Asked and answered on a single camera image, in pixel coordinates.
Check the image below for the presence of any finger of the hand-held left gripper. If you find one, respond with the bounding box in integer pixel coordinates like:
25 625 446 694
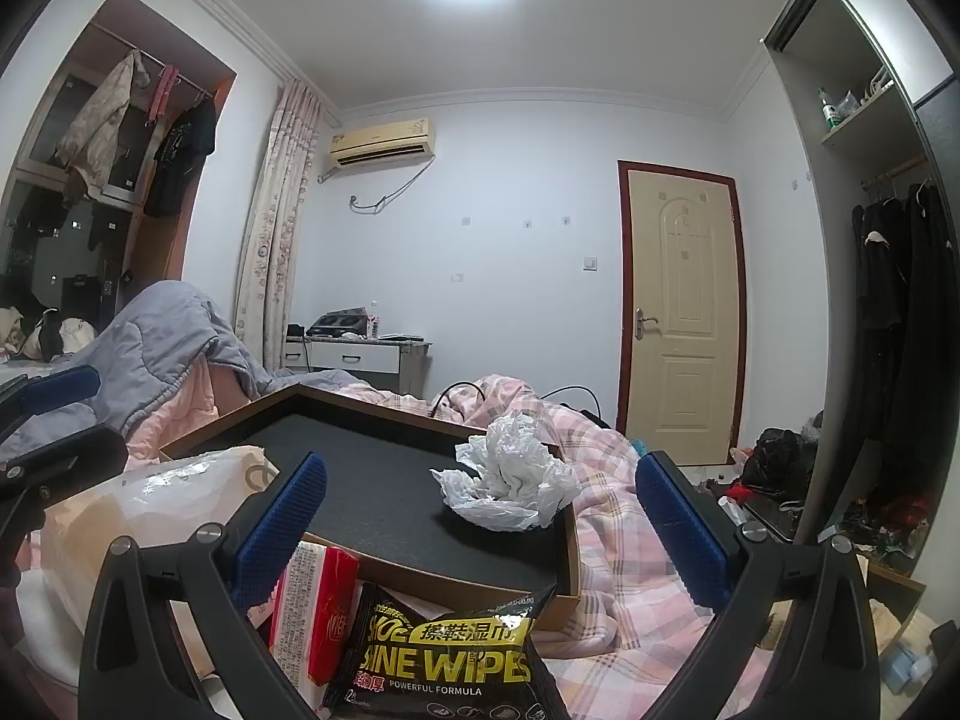
0 427 130 593
0 365 102 440

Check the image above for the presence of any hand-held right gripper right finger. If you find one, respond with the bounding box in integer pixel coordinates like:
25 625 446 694
634 450 882 720

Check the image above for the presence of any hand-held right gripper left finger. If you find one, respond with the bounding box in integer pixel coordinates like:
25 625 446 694
79 452 331 720

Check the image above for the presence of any beige face towel bag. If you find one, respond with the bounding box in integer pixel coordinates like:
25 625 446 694
37 444 282 642

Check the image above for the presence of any red tissue packet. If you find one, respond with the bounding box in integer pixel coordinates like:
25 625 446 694
266 540 361 713

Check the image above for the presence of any brown cardboard box black lining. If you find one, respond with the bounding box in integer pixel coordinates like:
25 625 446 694
159 382 582 631

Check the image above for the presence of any white plastic bag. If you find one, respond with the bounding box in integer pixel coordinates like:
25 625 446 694
430 414 582 533

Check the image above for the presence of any black yellow snack packet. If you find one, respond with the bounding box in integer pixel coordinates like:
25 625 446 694
330 581 575 720

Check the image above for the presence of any pile of clothes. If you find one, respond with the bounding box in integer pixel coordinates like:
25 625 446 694
0 300 95 365

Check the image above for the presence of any pink plaid blanket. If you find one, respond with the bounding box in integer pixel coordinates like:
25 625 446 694
330 371 777 720

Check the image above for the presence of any grey quilt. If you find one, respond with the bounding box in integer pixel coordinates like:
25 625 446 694
0 281 361 466

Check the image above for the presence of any black bag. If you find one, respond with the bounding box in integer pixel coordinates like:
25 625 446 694
739 427 820 500

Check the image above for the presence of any peach pink quilt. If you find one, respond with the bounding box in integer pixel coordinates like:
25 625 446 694
124 360 256 466

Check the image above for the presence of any wooden closet alcove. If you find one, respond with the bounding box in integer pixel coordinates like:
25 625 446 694
0 0 237 331

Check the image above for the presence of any white drawer desk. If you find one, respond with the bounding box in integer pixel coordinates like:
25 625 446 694
283 336 432 398

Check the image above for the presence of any black desktop device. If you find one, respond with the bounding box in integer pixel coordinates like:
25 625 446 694
307 307 370 340

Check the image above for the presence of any brown carton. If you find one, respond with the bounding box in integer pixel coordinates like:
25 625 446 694
855 555 931 646

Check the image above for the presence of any black hanging t-shirt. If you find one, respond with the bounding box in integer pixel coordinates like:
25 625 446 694
144 100 218 218

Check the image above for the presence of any beige hanging jacket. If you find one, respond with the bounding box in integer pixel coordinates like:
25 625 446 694
54 51 151 203

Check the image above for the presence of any floral curtain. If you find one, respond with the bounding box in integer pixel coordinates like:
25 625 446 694
234 79 342 376

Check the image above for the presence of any light blue plastic container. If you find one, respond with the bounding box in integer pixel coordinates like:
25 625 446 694
879 641 942 695

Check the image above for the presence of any white wardrobe grey sliding door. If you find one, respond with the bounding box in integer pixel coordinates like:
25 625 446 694
761 0 960 578

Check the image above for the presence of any row of hanging black clothes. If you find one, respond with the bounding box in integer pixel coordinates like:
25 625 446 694
850 178 960 496

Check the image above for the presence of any cream air conditioner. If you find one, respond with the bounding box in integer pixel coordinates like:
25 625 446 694
326 118 437 170

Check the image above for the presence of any wooden clothes rod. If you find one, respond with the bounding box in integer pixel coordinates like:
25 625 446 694
861 155 927 188

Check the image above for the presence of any white shelf clutter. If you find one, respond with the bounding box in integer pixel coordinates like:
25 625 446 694
838 67 893 117

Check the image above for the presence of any black cable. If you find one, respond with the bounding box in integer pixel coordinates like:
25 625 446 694
429 381 488 421
540 386 610 428

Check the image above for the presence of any cream door red frame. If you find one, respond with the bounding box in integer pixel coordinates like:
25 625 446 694
616 160 747 466

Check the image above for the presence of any pink hanging strap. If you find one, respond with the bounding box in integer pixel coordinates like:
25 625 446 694
148 64 181 132

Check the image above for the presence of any air conditioner power cable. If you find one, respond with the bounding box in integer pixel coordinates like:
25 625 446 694
349 157 434 215

